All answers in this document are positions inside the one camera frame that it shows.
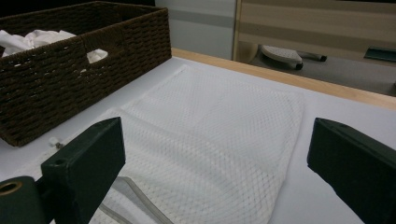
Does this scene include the white garment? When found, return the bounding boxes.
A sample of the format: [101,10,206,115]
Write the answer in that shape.
[0,29,109,64]

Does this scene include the white mesh laundry bag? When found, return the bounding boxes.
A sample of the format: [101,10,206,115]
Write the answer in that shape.
[18,63,305,224]

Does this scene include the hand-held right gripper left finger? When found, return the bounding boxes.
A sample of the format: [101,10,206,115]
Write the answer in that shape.
[41,117,126,224]

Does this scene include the light wooden desk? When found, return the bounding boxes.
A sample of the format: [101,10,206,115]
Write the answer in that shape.
[233,0,396,68]

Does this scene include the brown woven basket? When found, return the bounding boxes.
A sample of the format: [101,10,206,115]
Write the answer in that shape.
[0,1,173,147]

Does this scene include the white table board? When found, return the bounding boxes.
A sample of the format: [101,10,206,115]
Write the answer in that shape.
[0,55,396,224]

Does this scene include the white cabinet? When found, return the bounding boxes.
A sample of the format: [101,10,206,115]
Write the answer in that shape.
[154,0,237,61]

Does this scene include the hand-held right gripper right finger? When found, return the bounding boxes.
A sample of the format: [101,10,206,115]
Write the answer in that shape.
[306,117,396,224]

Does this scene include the dark desk handle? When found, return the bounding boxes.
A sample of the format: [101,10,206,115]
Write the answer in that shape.
[363,46,396,63]

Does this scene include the wooden table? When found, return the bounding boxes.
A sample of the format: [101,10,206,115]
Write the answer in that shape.
[171,47,396,111]

